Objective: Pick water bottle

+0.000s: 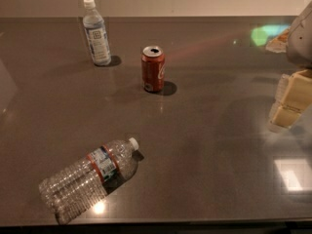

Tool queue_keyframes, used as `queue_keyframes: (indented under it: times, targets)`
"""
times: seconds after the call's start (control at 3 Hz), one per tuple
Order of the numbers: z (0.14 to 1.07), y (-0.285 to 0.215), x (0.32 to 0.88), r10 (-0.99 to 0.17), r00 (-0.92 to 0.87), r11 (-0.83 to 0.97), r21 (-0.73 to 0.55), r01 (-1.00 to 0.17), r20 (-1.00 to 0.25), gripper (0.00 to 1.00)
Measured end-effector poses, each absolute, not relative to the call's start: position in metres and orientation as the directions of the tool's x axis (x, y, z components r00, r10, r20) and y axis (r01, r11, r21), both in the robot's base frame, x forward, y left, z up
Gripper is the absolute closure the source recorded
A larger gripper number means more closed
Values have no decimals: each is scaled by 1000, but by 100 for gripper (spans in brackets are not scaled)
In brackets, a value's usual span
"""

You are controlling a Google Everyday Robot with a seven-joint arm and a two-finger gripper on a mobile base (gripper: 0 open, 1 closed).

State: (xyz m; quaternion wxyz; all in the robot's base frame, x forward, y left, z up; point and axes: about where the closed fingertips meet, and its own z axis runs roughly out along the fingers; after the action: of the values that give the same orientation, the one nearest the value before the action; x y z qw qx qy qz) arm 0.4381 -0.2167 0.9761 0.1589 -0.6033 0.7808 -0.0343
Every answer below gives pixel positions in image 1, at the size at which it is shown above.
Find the red soda can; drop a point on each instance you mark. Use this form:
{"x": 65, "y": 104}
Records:
{"x": 153, "y": 68}

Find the upright labelled water bottle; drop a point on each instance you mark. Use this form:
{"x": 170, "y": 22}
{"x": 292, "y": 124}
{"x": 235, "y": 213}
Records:
{"x": 96, "y": 34}

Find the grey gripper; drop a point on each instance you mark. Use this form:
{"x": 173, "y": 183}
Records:
{"x": 300, "y": 39}

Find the clear plastic bottle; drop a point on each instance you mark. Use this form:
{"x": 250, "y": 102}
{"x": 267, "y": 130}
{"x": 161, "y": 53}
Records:
{"x": 78, "y": 187}

